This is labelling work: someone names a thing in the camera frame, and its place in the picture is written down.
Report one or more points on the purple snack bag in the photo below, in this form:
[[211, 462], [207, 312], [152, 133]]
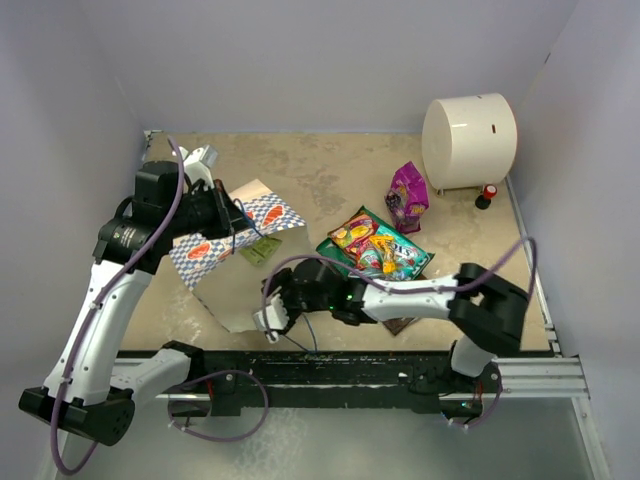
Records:
[[407, 199]]

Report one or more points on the blue checkered paper bag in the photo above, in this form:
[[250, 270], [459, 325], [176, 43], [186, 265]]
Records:
[[226, 275]]

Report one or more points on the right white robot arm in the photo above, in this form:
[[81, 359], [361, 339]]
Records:
[[487, 309]]

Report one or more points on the red black button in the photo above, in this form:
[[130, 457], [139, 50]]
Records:
[[484, 199]]

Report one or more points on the aluminium frame rail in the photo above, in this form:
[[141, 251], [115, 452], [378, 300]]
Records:
[[543, 378]]

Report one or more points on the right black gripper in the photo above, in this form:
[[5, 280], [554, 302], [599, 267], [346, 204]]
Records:
[[284, 277]]

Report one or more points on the colourful candy bag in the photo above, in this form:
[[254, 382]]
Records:
[[353, 234]]

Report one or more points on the brown chocolate snack bag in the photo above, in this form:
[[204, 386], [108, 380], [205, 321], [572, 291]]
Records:
[[396, 325]]

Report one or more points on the teal mint candy bag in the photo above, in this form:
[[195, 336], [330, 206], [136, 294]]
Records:
[[410, 258]]

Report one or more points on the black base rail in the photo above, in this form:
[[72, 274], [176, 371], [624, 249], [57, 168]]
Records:
[[421, 382]]

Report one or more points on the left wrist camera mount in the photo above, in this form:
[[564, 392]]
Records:
[[198, 165]]

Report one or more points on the green snack pack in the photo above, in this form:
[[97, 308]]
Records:
[[261, 251]]

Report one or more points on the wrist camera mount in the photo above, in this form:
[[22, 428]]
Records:
[[274, 322], [198, 165]]

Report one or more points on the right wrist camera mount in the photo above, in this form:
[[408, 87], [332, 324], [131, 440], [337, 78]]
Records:
[[274, 322]]

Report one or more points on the yellow M&M's packet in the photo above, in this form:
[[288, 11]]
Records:
[[384, 245]]

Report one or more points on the dark green snack bag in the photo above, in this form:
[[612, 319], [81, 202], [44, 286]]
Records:
[[328, 249]]

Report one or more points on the white cylindrical container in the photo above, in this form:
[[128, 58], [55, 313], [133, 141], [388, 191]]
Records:
[[468, 141]]

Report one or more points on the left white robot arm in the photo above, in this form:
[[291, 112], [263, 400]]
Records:
[[81, 396]]

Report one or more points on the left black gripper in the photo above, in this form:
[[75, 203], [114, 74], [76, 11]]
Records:
[[229, 218]]

